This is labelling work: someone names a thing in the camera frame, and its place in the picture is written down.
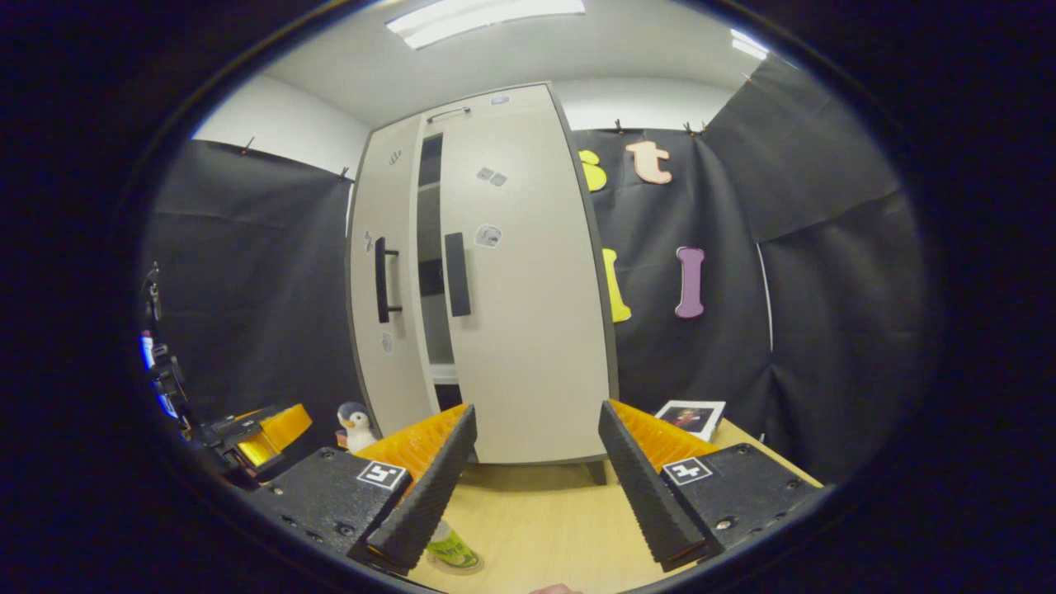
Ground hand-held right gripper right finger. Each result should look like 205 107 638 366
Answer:
598 399 826 573

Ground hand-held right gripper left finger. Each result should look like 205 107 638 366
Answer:
247 403 479 576

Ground green label clear bottle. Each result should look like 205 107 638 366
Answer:
425 520 483 571

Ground round brown coaster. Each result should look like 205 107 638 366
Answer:
427 554 487 577

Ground grey cabinet door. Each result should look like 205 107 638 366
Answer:
437 124 620 464
346 114 440 438

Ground grey cabinet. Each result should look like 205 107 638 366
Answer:
345 81 621 467

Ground penguin plush toy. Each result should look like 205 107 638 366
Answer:
337 402 380 455

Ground white framed photo card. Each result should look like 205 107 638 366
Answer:
654 400 728 443

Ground black backdrop cloth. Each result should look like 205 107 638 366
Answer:
572 54 935 486
139 139 365 434

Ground ceiling light panel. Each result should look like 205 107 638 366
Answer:
730 29 771 61
385 0 587 50

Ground black door handle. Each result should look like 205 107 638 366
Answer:
375 237 403 324

